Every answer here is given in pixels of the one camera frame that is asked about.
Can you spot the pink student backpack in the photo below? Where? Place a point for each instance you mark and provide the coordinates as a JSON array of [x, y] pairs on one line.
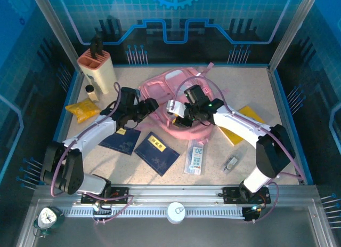
[[160, 89]]

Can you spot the clear ruler set pack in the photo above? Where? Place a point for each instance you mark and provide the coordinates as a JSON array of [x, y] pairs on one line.
[[195, 159]]

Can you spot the navy book small yellow label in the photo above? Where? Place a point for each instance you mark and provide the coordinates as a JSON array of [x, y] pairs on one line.
[[125, 143]]

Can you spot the navy book large yellow label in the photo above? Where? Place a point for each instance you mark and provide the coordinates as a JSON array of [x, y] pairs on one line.
[[157, 159]]

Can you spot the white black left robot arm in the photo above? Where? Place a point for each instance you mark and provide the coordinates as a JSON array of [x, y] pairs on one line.
[[90, 135]]

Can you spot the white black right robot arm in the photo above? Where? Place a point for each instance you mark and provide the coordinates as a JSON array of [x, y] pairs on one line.
[[234, 124]]

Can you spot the yellow snack bag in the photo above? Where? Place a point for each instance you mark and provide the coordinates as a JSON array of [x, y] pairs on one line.
[[84, 111]]

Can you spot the beige orange knife block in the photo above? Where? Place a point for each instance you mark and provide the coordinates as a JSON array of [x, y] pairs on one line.
[[104, 73]]

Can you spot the small bottle black cap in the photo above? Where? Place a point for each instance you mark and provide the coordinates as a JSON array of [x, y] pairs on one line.
[[92, 95]]

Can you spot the small clear plastic box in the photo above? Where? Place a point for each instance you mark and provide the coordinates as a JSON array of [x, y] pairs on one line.
[[230, 163]]

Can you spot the small black control board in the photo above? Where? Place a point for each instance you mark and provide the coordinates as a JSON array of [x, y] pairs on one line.
[[250, 213], [102, 209]]

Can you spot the green alarm clock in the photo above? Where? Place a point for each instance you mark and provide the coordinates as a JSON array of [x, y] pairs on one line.
[[48, 217]]

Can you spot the aluminium front rail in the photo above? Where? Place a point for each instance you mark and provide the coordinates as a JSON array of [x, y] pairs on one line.
[[173, 192]]

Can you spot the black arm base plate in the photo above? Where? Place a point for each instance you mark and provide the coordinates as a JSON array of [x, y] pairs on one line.
[[120, 195], [230, 195]]

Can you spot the aluminium frame post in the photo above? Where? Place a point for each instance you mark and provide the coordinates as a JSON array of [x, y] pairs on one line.
[[54, 25], [295, 25]]

